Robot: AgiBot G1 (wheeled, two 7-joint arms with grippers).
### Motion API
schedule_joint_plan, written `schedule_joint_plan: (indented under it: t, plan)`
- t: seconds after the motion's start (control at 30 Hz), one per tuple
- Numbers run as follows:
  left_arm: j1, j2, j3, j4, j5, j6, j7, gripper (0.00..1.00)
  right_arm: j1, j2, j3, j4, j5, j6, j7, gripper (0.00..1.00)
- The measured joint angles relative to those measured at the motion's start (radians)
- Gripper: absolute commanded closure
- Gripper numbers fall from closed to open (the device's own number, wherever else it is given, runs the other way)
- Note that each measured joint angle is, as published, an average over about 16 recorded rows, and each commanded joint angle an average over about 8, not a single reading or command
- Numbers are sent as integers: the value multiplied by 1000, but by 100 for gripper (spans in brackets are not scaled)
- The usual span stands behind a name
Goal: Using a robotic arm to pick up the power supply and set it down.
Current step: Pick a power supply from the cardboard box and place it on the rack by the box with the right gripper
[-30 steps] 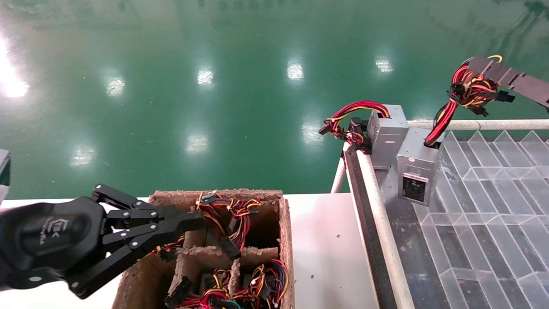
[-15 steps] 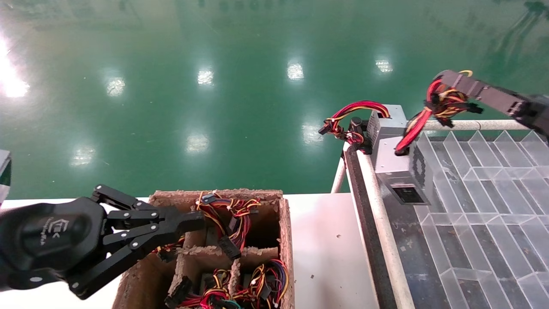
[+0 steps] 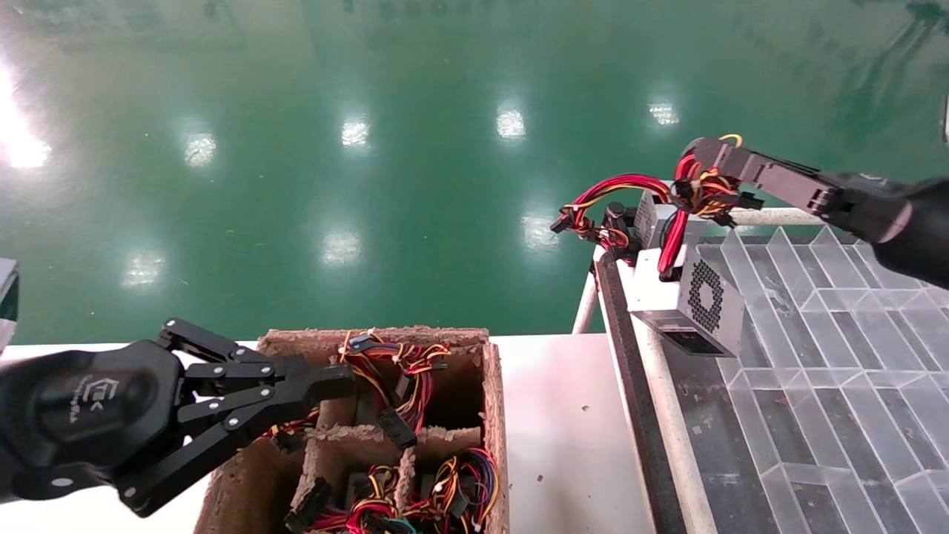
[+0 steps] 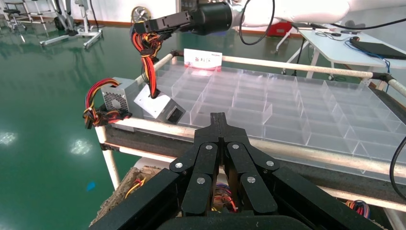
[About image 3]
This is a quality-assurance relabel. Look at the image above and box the long white rail pipe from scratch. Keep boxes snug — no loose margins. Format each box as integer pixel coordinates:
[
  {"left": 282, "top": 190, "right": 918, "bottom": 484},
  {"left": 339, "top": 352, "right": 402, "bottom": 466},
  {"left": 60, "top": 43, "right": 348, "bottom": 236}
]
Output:
[{"left": 730, "top": 207, "right": 830, "bottom": 226}]

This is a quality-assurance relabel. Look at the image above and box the grey power supply with cables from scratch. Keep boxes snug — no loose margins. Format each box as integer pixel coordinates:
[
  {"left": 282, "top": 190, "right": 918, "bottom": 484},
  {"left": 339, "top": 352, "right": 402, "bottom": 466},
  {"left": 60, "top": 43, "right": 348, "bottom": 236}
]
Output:
[
  {"left": 626, "top": 135, "right": 764, "bottom": 359},
  {"left": 550, "top": 174, "right": 705, "bottom": 268}
]

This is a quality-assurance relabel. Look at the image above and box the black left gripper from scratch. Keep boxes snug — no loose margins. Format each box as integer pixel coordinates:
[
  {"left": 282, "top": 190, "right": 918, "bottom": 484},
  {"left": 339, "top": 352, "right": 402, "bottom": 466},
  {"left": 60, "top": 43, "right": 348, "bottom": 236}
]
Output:
[{"left": 0, "top": 319, "right": 357, "bottom": 518}]

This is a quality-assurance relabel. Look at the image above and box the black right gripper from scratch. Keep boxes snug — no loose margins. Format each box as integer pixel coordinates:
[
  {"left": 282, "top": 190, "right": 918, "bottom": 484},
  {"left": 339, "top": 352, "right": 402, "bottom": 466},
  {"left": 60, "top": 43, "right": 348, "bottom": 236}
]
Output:
[{"left": 693, "top": 137, "right": 949, "bottom": 290}]

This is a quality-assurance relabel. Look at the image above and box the short white pipe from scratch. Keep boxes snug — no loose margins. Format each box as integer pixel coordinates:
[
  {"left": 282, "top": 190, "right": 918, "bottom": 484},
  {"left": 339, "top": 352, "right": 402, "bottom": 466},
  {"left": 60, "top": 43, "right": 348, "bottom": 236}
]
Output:
[{"left": 572, "top": 273, "right": 600, "bottom": 335}]

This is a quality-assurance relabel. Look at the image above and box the slanted white rail pipe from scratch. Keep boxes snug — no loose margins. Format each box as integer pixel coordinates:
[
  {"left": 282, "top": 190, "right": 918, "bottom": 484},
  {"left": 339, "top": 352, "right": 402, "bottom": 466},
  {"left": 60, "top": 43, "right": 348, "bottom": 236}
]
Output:
[{"left": 593, "top": 248, "right": 716, "bottom": 534}]

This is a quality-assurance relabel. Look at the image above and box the red yellow cable bundle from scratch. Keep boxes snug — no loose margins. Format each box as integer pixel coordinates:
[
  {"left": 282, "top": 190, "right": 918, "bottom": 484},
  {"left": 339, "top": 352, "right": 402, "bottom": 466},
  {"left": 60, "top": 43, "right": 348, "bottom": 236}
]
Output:
[
  {"left": 259, "top": 406, "right": 323, "bottom": 453},
  {"left": 337, "top": 332, "right": 452, "bottom": 450},
  {"left": 284, "top": 464, "right": 406, "bottom": 534}
]

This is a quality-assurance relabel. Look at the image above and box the black conveyor edge strip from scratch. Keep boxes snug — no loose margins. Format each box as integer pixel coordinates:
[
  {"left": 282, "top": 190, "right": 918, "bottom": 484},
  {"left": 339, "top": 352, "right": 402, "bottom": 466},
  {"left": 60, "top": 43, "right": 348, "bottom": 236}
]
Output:
[{"left": 597, "top": 252, "right": 687, "bottom": 534}]

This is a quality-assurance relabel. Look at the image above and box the multicolour cable bundle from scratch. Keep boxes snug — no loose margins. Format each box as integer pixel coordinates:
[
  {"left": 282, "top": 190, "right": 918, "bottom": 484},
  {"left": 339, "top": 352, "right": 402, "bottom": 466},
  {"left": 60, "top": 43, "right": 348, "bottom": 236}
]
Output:
[{"left": 404, "top": 447, "right": 502, "bottom": 534}]

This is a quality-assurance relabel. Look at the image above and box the brown cardboard divider box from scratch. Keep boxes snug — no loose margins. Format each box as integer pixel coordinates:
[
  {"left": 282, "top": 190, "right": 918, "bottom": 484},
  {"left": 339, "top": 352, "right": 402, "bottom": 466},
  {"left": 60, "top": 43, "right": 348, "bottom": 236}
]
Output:
[{"left": 194, "top": 326, "right": 510, "bottom": 534}]

